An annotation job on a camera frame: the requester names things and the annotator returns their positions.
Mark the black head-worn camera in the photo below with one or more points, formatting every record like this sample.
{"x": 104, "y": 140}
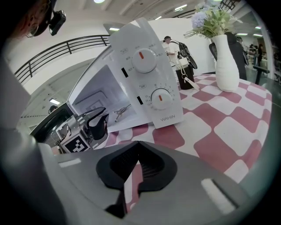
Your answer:
{"x": 57, "y": 22}

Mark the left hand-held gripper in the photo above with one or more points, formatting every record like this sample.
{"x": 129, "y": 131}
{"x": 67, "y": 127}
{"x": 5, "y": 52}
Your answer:
{"x": 74, "y": 140}

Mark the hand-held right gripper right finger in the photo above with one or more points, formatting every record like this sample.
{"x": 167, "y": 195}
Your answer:
{"x": 186, "y": 175}

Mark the person's gray clothing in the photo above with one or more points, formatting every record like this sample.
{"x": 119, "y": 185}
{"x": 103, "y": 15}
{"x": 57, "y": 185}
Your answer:
{"x": 12, "y": 99}

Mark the black metal railing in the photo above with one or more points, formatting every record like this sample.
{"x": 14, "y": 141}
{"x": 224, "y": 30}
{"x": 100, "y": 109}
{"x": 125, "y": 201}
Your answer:
{"x": 57, "y": 49}

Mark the artificial flower bouquet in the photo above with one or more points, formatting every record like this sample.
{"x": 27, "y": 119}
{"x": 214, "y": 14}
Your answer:
{"x": 210, "y": 19}

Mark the white ceramic vase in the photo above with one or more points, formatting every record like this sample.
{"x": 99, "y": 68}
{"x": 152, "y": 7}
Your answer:
{"x": 226, "y": 66}

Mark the white microwave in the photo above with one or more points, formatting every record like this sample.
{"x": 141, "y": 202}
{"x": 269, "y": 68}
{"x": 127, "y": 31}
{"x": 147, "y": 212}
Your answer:
{"x": 153, "y": 72}

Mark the black office chair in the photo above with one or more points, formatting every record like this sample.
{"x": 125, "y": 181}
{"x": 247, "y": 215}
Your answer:
{"x": 260, "y": 71}
{"x": 240, "y": 59}

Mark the person's head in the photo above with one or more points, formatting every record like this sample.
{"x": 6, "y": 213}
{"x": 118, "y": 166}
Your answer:
{"x": 28, "y": 22}

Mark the pink white checkered tablecloth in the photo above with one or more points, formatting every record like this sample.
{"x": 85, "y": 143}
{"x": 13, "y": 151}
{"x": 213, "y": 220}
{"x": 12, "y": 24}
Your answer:
{"x": 219, "y": 123}

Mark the ceiling light panel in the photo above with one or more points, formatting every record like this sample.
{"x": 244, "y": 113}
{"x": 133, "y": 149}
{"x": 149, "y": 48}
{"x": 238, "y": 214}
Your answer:
{"x": 54, "y": 101}
{"x": 181, "y": 7}
{"x": 99, "y": 1}

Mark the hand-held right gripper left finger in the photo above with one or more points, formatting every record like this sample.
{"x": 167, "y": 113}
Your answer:
{"x": 87, "y": 160}

